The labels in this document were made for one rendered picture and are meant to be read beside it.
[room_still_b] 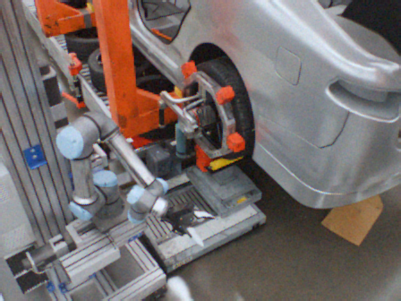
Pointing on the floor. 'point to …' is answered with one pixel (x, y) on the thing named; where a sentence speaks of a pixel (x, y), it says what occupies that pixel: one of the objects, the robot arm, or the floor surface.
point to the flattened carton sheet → (354, 219)
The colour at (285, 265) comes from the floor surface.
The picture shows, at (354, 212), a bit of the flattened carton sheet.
